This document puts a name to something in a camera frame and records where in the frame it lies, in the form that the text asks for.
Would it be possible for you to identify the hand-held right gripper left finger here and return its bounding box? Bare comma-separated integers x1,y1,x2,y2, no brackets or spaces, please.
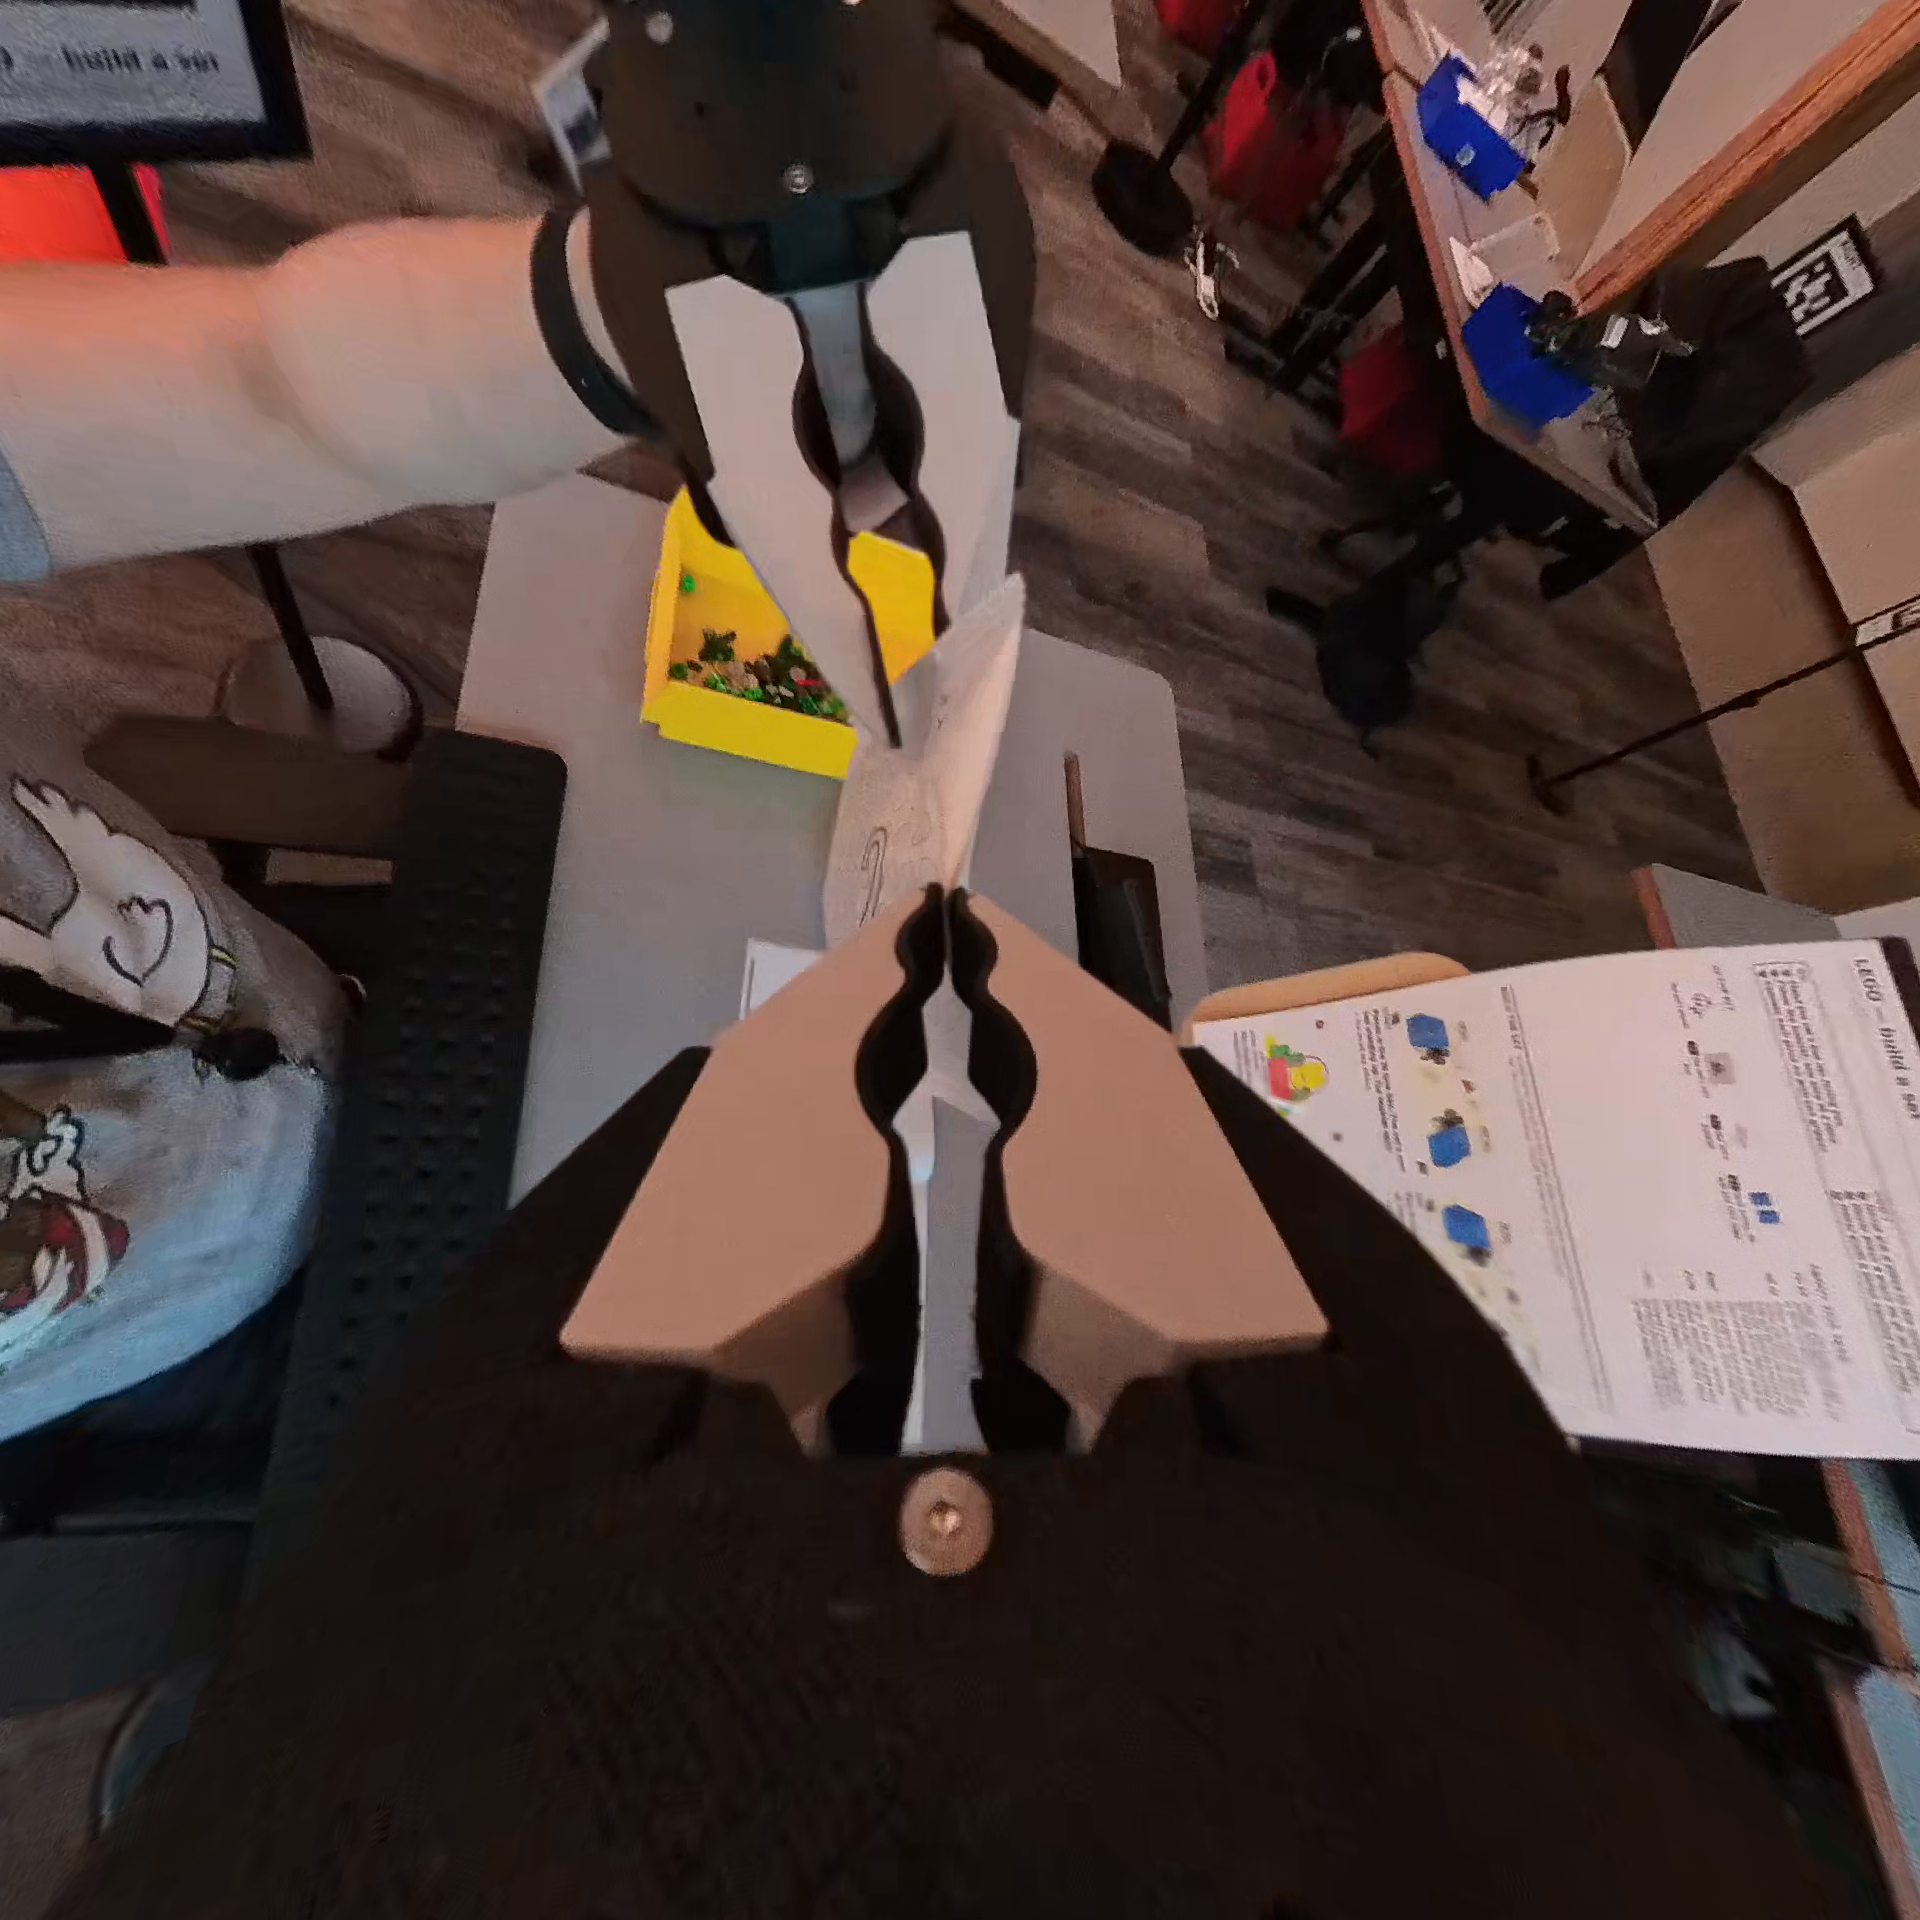
558,882,952,1457

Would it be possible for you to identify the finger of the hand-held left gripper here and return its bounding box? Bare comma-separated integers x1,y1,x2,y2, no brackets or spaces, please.
858,233,1025,664
664,275,904,750

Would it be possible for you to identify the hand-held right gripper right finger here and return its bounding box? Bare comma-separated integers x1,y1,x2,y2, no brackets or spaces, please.
952,886,1337,1457

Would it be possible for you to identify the yellow plastic bin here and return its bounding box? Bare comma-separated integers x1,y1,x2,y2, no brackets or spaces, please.
646,486,940,780

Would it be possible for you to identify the white paper bag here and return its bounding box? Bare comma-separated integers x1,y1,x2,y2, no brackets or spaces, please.
824,574,1030,1457

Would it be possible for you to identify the person's left forearm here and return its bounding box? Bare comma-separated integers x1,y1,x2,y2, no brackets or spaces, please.
0,210,633,581

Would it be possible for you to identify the black wristband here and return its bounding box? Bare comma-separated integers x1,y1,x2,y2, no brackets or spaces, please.
530,210,664,444

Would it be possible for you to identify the pile of green toy pieces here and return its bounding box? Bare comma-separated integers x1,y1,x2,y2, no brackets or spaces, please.
664,566,852,722

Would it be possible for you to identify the black pole stand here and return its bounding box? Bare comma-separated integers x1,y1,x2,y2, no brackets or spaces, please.
1090,29,1277,258

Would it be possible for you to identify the black case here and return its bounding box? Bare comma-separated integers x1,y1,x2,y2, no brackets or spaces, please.
1068,757,1178,1030

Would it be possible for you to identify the black mesh chair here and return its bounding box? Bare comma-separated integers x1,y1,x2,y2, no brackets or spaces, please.
247,728,570,1592

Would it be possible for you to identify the instruction board on stand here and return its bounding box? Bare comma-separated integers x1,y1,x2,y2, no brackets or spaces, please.
1183,941,1920,1465

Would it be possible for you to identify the black sign stand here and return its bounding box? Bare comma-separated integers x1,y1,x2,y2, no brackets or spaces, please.
88,157,426,757

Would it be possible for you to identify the person's grey printed t-shirt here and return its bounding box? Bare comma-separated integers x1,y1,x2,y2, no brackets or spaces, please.
0,447,362,1441

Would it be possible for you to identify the blue plastic bin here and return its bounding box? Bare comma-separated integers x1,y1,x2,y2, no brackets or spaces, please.
1462,282,1591,437
1416,54,1530,203

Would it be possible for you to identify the black and white marker sign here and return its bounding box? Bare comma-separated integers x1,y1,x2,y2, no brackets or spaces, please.
0,0,310,162

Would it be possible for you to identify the orange traffic cone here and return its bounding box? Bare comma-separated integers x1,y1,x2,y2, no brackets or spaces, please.
0,162,171,271

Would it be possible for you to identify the cardboard box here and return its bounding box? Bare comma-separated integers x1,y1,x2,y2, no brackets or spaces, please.
1642,380,1920,918

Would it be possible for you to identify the black frame table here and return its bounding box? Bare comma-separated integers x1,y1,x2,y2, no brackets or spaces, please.
1357,0,1920,603

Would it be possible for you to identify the black shoulder strap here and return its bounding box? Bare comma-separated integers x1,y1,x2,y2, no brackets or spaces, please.
0,965,285,1080

